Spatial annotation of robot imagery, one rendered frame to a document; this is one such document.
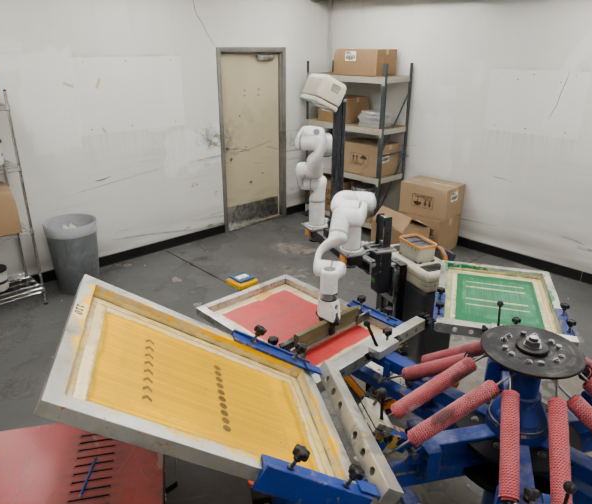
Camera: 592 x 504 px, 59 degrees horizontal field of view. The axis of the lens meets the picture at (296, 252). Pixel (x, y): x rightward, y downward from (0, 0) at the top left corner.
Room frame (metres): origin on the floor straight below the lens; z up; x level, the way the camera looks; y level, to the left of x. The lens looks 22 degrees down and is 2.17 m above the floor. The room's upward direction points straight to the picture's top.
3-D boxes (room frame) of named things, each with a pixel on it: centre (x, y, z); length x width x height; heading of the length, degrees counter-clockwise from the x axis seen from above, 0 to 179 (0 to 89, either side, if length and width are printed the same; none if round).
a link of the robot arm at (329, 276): (2.03, -0.16, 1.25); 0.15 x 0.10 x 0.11; 166
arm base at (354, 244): (2.64, -0.31, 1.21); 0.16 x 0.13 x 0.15; 113
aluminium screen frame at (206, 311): (2.14, 0.00, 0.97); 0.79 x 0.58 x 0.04; 43
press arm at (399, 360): (1.73, -0.39, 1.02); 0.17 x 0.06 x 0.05; 43
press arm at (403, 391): (1.83, -0.30, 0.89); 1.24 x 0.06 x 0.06; 43
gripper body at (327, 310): (1.99, -0.14, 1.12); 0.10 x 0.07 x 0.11; 43
